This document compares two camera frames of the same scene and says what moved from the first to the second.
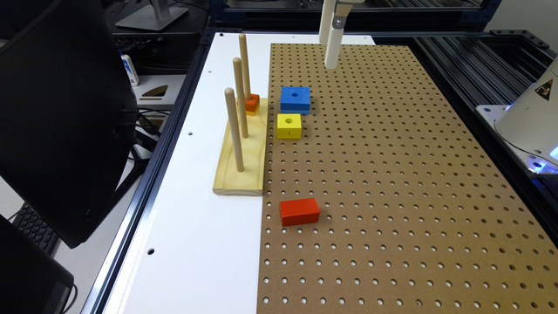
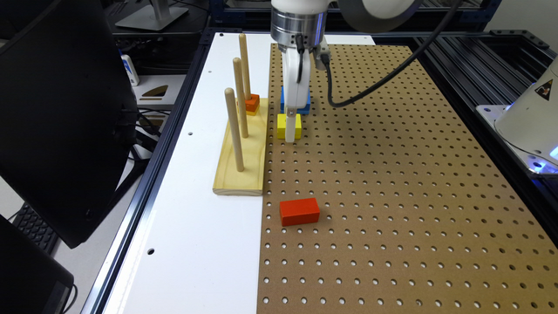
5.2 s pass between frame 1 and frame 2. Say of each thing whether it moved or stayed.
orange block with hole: stayed
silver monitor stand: stayed
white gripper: moved
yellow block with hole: stayed
